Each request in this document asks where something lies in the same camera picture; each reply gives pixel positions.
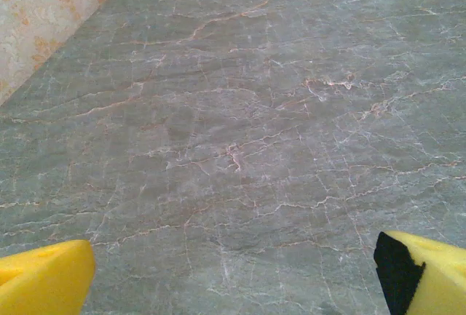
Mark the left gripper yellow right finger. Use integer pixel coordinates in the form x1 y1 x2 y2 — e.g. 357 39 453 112
374 230 466 315

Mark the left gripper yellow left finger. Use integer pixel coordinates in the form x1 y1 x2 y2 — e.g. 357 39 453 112
0 239 96 315

